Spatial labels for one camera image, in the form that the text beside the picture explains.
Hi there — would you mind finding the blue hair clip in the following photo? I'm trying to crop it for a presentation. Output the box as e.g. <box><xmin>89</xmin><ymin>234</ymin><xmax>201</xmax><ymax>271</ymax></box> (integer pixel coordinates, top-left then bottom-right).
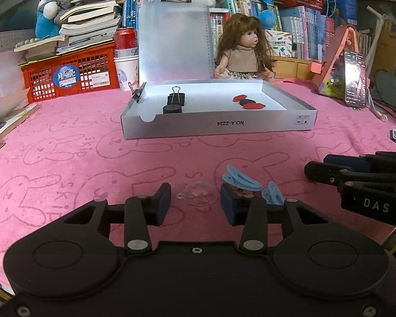
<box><xmin>261</xmin><ymin>181</ymin><xmax>285</xmax><ymax>206</ymax></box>
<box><xmin>222</xmin><ymin>165</ymin><xmax>263</xmax><ymax>192</ymax></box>

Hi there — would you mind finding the clear plastic dome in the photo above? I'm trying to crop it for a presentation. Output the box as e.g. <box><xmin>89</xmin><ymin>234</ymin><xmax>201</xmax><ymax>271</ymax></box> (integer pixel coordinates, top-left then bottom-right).
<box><xmin>176</xmin><ymin>180</ymin><xmax>216</xmax><ymax>212</ymax></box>

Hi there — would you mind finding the thin black round disc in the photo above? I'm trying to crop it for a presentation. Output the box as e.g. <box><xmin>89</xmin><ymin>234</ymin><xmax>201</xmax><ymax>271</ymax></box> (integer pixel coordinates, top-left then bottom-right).
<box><xmin>239</xmin><ymin>99</ymin><xmax>255</xmax><ymax>106</ymax></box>

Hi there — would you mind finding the black round cap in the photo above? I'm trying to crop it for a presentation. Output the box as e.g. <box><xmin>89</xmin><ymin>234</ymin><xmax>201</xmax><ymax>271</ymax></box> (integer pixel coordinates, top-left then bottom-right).
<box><xmin>162</xmin><ymin>104</ymin><xmax>182</xmax><ymax>115</ymax></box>

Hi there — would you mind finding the large black binder clip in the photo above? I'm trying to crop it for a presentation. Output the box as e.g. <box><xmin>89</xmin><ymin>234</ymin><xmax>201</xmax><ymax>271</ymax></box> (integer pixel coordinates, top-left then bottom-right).
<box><xmin>167</xmin><ymin>86</ymin><xmax>186</xmax><ymax>107</ymax></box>

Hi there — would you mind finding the red orange clip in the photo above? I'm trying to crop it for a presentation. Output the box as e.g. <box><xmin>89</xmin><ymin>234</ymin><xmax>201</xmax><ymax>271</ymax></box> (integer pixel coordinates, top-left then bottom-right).
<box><xmin>232</xmin><ymin>95</ymin><xmax>247</xmax><ymax>102</ymax></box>

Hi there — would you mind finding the pink bunny print cloth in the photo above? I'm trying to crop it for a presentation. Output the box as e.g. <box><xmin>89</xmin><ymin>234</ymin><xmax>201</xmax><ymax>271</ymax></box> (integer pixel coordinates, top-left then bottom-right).
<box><xmin>0</xmin><ymin>82</ymin><xmax>396</xmax><ymax>283</ymax></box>

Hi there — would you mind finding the pink cardboard phone stand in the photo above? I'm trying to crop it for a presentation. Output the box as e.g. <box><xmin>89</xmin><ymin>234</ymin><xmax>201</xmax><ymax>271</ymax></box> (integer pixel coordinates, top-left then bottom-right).
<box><xmin>311</xmin><ymin>25</ymin><xmax>369</xmax><ymax>104</ymax></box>

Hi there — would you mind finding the smartphone with lit screen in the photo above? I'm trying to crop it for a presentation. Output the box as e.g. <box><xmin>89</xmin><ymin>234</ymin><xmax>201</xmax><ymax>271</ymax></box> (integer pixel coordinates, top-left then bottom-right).
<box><xmin>343</xmin><ymin>51</ymin><xmax>366</xmax><ymax>109</ymax></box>

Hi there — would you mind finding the wooden drawer box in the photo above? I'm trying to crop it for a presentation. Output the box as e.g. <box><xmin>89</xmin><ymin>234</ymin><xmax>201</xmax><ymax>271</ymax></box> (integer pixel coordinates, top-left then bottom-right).
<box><xmin>271</xmin><ymin>56</ymin><xmax>321</xmax><ymax>80</ymax></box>

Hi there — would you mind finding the black binder clip on box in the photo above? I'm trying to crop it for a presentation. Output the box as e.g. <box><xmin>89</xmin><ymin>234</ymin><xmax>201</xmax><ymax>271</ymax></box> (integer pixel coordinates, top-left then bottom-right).
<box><xmin>129</xmin><ymin>82</ymin><xmax>147</xmax><ymax>103</ymax></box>

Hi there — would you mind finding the grey cardboard box tray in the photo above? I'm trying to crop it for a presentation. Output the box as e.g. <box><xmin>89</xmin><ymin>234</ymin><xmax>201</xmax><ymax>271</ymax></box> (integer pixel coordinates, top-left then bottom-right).
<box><xmin>120</xmin><ymin>79</ymin><xmax>318</xmax><ymax>141</ymax></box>

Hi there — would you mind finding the row of shelf books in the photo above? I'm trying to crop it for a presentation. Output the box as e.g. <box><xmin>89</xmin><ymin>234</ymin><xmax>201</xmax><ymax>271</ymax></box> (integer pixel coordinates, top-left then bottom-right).
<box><xmin>121</xmin><ymin>0</ymin><xmax>357</xmax><ymax>62</ymax></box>

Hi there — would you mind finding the doll with brown hair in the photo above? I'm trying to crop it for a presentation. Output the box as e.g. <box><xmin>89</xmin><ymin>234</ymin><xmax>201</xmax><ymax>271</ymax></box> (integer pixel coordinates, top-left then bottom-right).
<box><xmin>214</xmin><ymin>14</ymin><xmax>275</xmax><ymax>82</ymax></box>

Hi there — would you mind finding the red plastic crate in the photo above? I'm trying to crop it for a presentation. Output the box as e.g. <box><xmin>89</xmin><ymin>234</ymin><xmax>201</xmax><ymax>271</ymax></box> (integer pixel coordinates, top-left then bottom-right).
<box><xmin>21</xmin><ymin>41</ymin><xmax>119</xmax><ymax>103</ymax></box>

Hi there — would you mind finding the white paper cup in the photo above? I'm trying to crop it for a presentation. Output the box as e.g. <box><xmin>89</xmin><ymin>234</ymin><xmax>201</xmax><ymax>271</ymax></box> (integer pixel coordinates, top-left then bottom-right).
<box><xmin>114</xmin><ymin>55</ymin><xmax>139</xmax><ymax>92</ymax></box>

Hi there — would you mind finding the red soda can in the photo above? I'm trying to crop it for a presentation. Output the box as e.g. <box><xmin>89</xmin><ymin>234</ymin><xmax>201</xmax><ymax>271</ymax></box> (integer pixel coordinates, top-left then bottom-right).
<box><xmin>114</xmin><ymin>27</ymin><xmax>138</xmax><ymax>57</ymax></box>

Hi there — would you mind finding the open book on left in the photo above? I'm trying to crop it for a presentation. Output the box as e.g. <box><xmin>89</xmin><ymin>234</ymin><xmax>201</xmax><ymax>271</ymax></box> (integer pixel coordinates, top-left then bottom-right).
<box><xmin>0</xmin><ymin>88</ymin><xmax>38</xmax><ymax>149</ymax></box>

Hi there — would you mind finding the translucent clipboard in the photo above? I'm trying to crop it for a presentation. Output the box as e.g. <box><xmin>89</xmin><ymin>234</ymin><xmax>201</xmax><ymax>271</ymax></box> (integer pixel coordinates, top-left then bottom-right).
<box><xmin>138</xmin><ymin>0</ymin><xmax>214</xmax><ymax>84</ymax></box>

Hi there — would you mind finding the stack of books on crate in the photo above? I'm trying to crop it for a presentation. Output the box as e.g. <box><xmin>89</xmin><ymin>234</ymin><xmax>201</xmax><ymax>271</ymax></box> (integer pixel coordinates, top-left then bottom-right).
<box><xmin>14</xmin><ymin>0</ymin><xmax>126</xmax><ymax>62</ymax></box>

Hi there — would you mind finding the blue plush on left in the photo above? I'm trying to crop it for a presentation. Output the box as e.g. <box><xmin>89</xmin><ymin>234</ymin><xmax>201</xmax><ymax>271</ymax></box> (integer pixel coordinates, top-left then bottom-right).
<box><xmin>35</xmin><ymin>0</ymin><xmax>60</xmax><ymax>39</ymax></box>

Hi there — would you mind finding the white charging cable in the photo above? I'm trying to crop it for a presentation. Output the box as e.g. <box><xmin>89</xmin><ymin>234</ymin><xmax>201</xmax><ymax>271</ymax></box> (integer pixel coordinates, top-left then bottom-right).
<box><xmin>365</xmin><ymin>86</ymin><xmax>389</xmax><ymax>123</ymax></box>

